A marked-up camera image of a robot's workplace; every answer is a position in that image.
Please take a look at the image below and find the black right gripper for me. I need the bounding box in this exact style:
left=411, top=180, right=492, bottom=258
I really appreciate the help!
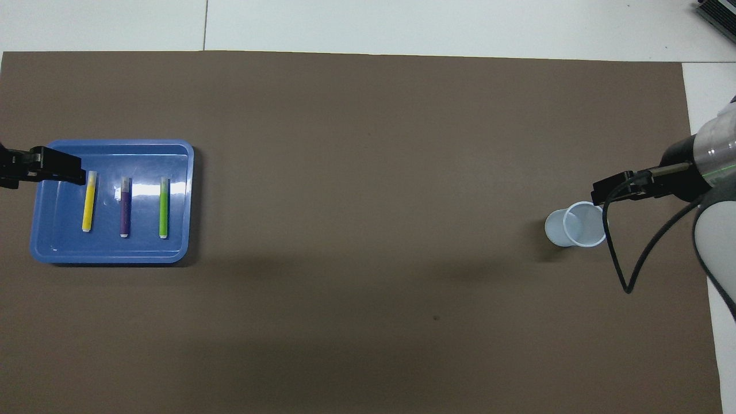
left=592, top=135, right=714, bottom=207

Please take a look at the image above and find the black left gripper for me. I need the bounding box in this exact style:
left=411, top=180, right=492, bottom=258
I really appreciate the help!
left=0, top=145, right=87, bottom=190

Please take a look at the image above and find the yellow pen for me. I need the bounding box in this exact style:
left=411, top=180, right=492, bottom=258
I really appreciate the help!
left=82, top=171, right=99, bottom=233

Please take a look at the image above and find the purple pen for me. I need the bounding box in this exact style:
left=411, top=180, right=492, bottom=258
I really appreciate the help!
left=119, top=177, right=133, bottom=239

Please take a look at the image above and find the green pen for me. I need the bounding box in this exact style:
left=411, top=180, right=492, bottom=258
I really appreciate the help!
left=159, top=177, right=171, bottom=239

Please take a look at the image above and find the translucent plastic cup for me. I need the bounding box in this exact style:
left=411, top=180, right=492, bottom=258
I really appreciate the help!
left=545, top=201, right=608, bottom=248

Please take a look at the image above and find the blue plastic tray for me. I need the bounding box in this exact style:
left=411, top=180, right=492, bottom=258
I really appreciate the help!
left=30, top=139, right=195, bottom=265

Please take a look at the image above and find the dark ribbed device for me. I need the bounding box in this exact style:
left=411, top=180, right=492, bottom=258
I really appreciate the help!
left=693, top=0, right=736, bottom=36

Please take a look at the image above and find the brown table mat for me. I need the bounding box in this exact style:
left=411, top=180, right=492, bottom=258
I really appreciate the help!
left=0, top=51, right=724, bottom=414

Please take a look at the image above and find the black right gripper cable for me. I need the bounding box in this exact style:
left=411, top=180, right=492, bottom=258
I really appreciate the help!
left=601, top=171, right=709, bottom=294

